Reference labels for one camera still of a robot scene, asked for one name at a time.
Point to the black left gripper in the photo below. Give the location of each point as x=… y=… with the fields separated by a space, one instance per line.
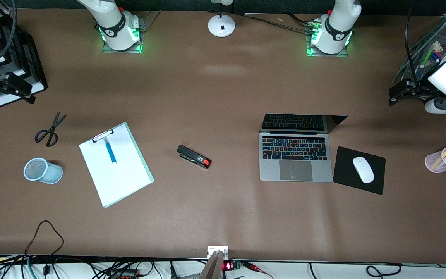
x=417 y=89

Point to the silver laptop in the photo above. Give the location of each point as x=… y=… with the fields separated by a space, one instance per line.
x=296 y=170

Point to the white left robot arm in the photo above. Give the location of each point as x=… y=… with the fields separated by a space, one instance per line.
x=339 y=27

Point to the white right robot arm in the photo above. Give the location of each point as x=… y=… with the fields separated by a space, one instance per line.
x=116 y=23

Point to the green marker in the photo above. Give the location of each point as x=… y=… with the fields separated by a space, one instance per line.
x=428 y=56

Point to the white marker with blue cap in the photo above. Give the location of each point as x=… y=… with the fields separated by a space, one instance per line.
x=436 y=57

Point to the yellow marker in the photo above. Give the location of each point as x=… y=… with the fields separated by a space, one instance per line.
x=441 y=157

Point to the white paper stack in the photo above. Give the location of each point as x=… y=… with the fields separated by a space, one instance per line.
x=37 y=87

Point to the black stacked document tray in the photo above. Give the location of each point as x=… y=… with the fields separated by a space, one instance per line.
x=33 y=66

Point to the black scissors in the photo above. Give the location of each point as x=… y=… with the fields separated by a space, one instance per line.
x=54 y=126

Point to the pink pen cup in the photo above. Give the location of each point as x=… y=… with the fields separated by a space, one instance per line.
x=434 y=166

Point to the white computer mouse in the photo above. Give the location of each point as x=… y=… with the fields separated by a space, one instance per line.
x=363 y=169

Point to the blue mesh pen cup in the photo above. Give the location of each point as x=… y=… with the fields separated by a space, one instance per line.
x=48 y=174

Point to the black mouse pad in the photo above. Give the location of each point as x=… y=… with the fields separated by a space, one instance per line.
x=343 y=174

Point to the white paper sheet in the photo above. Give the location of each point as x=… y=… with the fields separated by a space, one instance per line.
x=118 y=178

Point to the teal clipboard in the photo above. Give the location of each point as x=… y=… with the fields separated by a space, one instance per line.
x=140 y=155

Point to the black stapler with red end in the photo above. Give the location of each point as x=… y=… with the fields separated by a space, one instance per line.
x=192 y=155

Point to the white lamp base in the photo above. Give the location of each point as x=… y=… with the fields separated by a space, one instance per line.
x=221 y=25

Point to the black device with orange buttons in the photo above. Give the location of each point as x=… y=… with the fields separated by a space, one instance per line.
x=124 y=273

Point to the red LED display module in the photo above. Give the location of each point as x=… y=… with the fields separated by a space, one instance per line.
x=231 y=266

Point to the clear left arm base plate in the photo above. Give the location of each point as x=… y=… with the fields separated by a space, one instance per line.
x=310 y=46

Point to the clear right arm base plate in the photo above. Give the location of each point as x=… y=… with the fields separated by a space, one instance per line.
x=145 y=21

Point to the white mount plate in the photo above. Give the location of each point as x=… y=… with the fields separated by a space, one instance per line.
x=212 y=248

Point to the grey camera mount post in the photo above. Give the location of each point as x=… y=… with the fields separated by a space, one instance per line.
x=212 y=267

